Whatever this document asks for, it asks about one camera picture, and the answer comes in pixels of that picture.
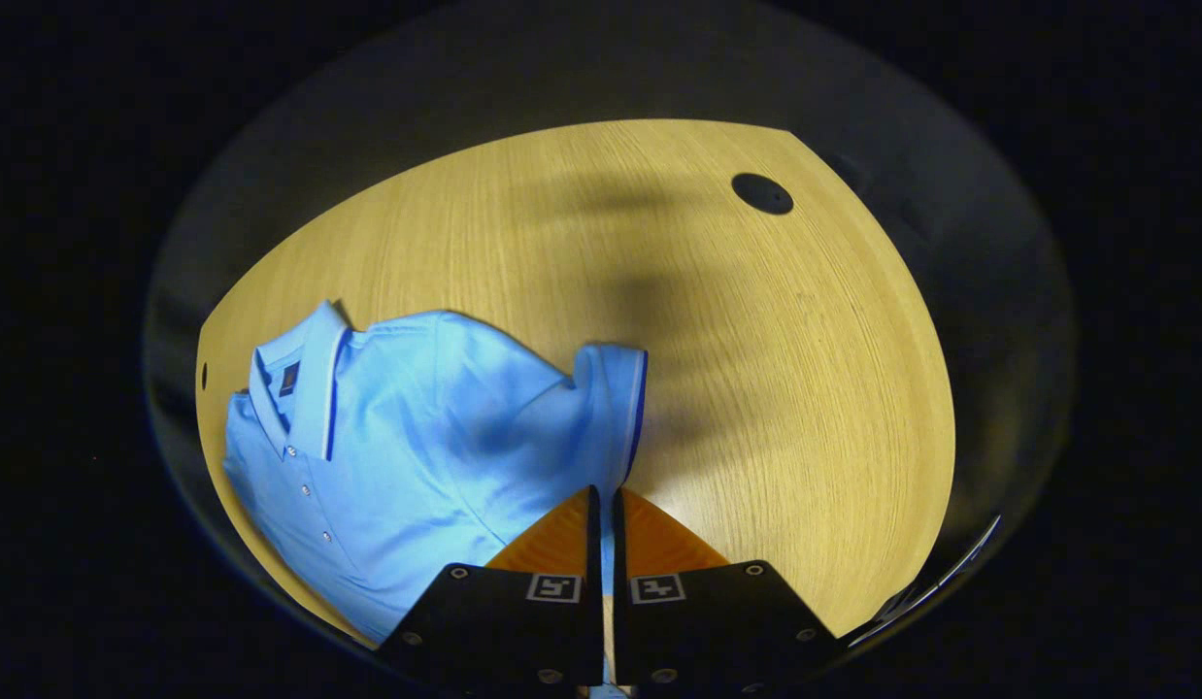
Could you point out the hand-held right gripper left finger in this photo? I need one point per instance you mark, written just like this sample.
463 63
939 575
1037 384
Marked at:
504 631

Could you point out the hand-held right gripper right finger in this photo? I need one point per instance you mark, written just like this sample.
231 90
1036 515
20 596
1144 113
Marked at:
708 631

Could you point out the light blue T-shirt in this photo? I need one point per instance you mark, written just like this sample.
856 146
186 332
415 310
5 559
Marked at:
417 437

